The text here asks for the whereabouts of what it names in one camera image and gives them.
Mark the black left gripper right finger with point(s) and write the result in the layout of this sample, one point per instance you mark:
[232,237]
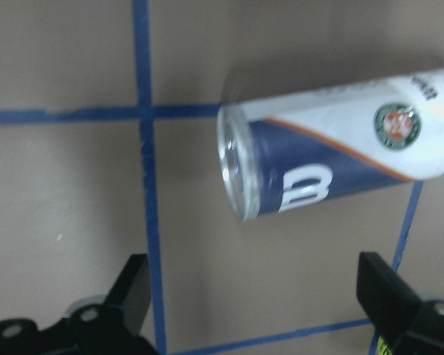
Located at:
[390,304]

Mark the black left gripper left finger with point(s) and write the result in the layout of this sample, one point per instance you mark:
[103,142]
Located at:
[130,294]

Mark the white blue tennis ball can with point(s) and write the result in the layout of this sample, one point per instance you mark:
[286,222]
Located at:
[291,151]

